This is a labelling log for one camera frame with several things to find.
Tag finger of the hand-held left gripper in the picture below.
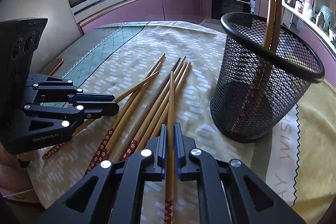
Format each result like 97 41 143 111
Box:
26 74 116 107
24 102 120 128

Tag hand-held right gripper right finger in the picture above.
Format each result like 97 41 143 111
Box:
174 122 307 224

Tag bunch of wooden chopsticks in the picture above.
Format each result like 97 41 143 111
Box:
84 53 192 177

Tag brown-edged smartphone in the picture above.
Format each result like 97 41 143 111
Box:
41 58 64 76

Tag beige and green patterned tablecloth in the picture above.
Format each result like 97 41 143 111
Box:
26 20 336 224

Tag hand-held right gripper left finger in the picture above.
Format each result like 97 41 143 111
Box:
34 124 168 224

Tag black mesh utensil holder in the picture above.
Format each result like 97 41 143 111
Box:
210 12 325 144

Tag teal green container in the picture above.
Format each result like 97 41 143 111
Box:
319 6 335 30

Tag purple kitchen cabinets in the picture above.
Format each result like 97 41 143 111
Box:
79 0 336 69

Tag black built-in oven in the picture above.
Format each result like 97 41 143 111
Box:
211 0 257 21

